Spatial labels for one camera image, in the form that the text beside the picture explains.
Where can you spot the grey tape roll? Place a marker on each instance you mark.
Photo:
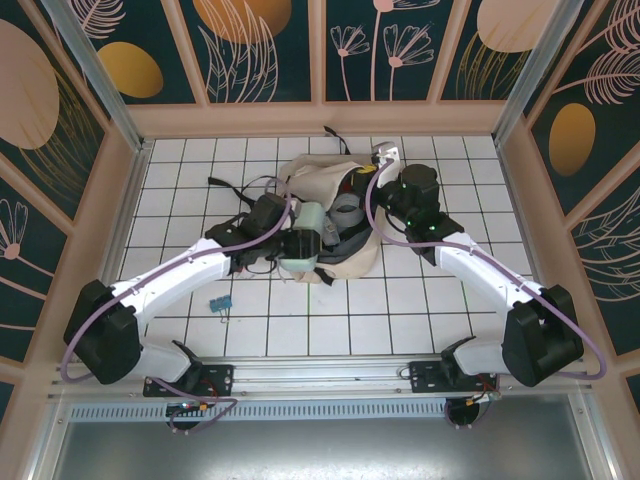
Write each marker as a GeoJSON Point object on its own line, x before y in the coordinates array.
{"type": "Point", "coordinates": [347, 212]}

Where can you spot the mint green glasses case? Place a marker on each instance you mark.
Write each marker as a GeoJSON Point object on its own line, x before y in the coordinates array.
{"type": "Point", "coordinates": [312, 217]}

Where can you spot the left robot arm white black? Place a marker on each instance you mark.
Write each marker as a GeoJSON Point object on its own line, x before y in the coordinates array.
{"type": "Point", "coordinates": [165, 280]}

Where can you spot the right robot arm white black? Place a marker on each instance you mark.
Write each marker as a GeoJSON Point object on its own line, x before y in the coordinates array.
{"type": "Point", "coordinates": [480, 270]}

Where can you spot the blue binder clips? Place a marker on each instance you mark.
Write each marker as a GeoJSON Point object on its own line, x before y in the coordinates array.
{"type": "Point", "coordinates": [220, 303]}

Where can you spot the aluminium mounting beam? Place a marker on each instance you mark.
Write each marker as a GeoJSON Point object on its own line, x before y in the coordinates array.
{"type": "Point", "coordinates": [320, 372]}

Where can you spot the perforated metal strip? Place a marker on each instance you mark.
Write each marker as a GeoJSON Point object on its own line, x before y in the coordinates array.
{"type": "Point", "coordinates": [320, 411]}

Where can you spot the grey metal sheet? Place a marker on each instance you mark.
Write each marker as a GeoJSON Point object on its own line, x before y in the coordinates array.
{"type": "Point", "coordinates": [320, 450]}

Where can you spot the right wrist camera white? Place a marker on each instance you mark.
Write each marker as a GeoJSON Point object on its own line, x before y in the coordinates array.
{"type": "Point", "coordinates": [385, 150]}

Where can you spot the wall panel pink flowers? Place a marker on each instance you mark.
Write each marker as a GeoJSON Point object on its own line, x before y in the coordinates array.
{"type": "Point", "coordinates": [380, 50]}

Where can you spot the aluminium side rail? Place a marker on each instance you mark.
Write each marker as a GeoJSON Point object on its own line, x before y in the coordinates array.
{"type": "Point", "coordinates": [125, 225]}

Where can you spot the wall panel pink oval gold strands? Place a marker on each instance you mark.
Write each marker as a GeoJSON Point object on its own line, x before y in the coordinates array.
{"type": "Point", "coordinates": [495, 50]}

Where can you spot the wall panel orange oval feather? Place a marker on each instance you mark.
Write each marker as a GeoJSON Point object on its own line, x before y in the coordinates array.
{"type": "Point", "coordinates": [575, 135]}

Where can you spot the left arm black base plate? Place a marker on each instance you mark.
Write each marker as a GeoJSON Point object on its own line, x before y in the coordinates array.
{"type": "Point", "coordinates": [220, 377]}

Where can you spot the aluminium corner post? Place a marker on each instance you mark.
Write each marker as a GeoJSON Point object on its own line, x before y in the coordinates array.
{"type": "Point", "coordinates": [95, 75]}
{"type": "Point", "coordinates": [535, 60]}

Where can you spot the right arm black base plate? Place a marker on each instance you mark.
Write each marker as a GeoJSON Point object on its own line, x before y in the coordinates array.
{"type": "Point", "coordinates": [425, 377]}

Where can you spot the wall panel pink fern leaves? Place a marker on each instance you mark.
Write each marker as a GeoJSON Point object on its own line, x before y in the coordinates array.
{"type": "Point", "coordinates": [610, 260]}

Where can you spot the wall panel single pink flower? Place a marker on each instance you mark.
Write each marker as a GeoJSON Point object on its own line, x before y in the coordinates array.
{"type": "Point", "coordinates": [25, 260]}

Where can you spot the wall panel large pink disc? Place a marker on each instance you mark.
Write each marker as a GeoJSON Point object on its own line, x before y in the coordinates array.
{"type": "Point", "coordinates": [30, 100]}

